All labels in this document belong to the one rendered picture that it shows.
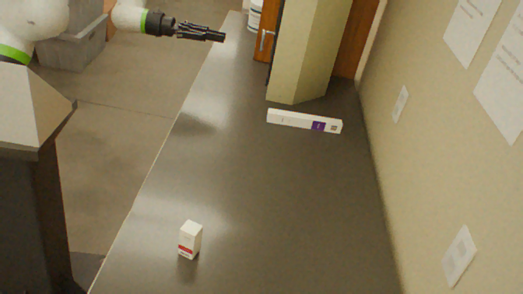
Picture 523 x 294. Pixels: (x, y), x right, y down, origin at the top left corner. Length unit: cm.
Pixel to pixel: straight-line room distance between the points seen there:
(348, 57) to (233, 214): 111
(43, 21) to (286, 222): 86
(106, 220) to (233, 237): 142
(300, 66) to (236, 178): 56
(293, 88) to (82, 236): 134
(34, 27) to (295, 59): 86
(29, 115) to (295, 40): 90
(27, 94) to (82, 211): 130
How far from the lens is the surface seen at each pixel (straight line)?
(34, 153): 139
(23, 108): 133
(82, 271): 223
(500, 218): 87
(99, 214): 249
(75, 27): 366
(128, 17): 170
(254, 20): 235
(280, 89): 168
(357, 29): 200
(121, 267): 104
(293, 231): 116
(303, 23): 158
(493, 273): 87
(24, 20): 137
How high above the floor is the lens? 176
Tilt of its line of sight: 35 degrees down
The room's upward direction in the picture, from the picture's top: 12 degrees clockwise
